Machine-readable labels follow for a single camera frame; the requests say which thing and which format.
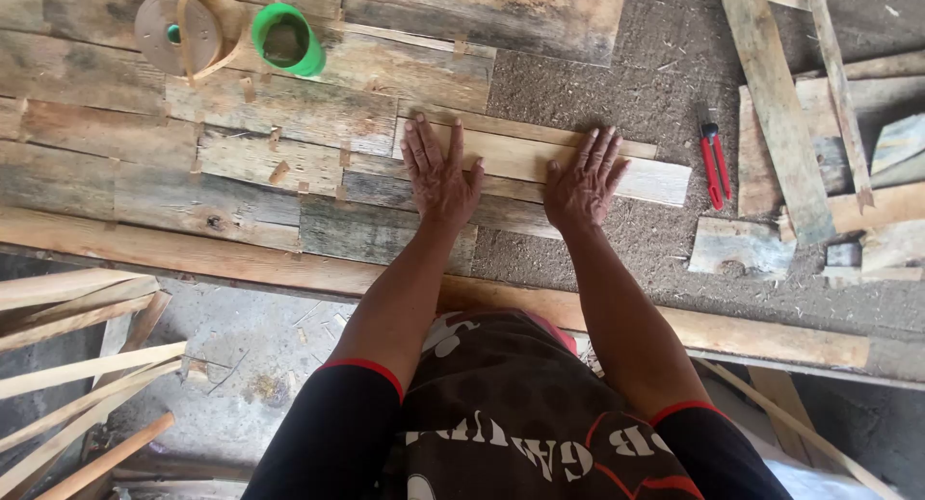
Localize person's left hand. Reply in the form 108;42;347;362
399;113;486;231

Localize person's right hand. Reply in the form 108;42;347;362
543;126;632;235

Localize pale wood plank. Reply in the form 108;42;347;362
392;117;692;207

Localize thin pale wood strip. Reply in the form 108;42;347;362
397;100;659;160

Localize short weathered wood block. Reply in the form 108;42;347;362
687;216;797;281

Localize green plastic cup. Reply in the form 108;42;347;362
251;3;327;78

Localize long grey weathered board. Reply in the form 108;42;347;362
715;0;837;245

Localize person's dark printed shirt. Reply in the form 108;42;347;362
242;308;793;500

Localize long wood edge beam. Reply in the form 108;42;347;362
0;207;872;371

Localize narrow weathered wood slat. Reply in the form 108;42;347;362
801;0;876;213

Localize brown wood board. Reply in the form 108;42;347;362
747;366;835;474

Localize roll of wood edge banding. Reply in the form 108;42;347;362
134;0;247;87

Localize heap of wood offcuts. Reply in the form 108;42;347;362
737;48;925;284

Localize thin long wood stick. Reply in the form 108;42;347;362
694;357;906;500

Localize panel of weathered wood planks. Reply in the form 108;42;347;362
0;0;628;277

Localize white plastic sheet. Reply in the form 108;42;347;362
712;384;879;500

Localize pile of pale wood slats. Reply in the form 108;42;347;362
0;267;189;500

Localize red-handled pliers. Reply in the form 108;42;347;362
697;103;733;212

